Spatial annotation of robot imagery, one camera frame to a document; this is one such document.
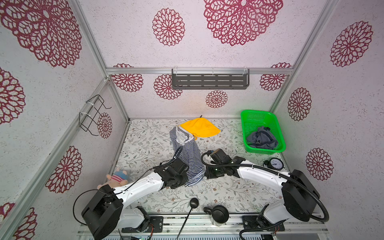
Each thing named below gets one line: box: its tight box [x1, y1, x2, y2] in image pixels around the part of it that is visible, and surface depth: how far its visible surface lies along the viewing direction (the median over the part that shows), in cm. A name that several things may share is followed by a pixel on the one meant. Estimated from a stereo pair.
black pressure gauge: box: [262, 157, 286, 171], surface depth 94 cm
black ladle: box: [176, 197, 199, 240], surface depth 81 cm
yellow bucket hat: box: [178, 117, 221, 141], surface depth 115 cm
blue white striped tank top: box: [169, 126, 206, 187], surface depth 103 cm
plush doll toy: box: [97, 167, 128, 190], surface depth 85 cm
